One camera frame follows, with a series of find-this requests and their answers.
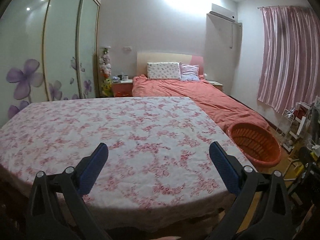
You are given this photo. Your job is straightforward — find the orange plastic basket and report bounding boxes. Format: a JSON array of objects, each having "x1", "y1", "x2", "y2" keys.
[{"x1": 227, "y1": 122, "x2": 281, "y2": 168}]

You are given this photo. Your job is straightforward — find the coral red duvet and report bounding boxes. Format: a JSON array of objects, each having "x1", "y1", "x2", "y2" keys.
[{"x1": 132, "y1": 75, "x2": 270, "y2": 131}]

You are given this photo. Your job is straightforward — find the pink floral tablecloth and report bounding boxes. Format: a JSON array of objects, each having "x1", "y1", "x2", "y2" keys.
[{"x1": 1, "y1": 97, "x2": 249, "y2": 232}]

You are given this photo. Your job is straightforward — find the right wooden nightstand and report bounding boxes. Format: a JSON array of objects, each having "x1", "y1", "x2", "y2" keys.
[{"x1": 208, "y1": 80, "x2": 223, "y2": 92}]

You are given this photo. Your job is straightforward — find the red bag under nightstand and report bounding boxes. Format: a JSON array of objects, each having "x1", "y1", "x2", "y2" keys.
[{"x1": 114, "y1": 92, "x2": 132, "y2": 97}]

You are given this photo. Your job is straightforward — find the red left nightstand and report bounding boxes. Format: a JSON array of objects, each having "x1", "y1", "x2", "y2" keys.
[{"x1": 112, "y1": 79, "x2": 133, "y2": 97}]

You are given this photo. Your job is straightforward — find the pink striped pillow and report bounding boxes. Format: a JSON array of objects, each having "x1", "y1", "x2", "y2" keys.
[{"x1": 180, "y1": 63, "x2": 200, "y2": 81}]

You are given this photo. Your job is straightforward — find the hanging plush toy stack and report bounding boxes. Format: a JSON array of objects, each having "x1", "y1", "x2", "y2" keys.
[{"x1": 99, "y1": 47, "x2": 113, "y2": 97}]

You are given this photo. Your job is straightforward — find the pink striped curtain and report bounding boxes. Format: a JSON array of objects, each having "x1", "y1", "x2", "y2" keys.
[{"x1": 257, "y1": 6, "x2": 319, "y2": 113}]

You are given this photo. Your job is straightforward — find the floral white pillow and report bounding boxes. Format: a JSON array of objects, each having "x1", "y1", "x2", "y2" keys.
[{"x1": 147, "y1": 62, "x2": 181, "y2": 80}]

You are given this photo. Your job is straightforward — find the beige pink headboard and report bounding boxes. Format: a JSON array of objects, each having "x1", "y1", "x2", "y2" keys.
[{"x1": 136, "y1": 52, "x2": 204, "y2": 77}]

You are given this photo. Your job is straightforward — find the wardrobe with purple flowers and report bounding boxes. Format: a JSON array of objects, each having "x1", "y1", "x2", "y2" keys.
[{"x1": 1, "y1": 0, "x2": 101, "y2": 124}]

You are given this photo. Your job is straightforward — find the white air conditioner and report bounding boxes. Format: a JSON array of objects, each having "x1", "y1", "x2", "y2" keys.
[{"x1": 209, "y1": 4, "x2": 242, "y2": 27}]

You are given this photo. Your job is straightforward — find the white wire rack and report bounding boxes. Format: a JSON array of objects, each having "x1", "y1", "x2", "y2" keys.
[{"x1": 276, "y1": 102, "x2": 315, "y2": 153}]

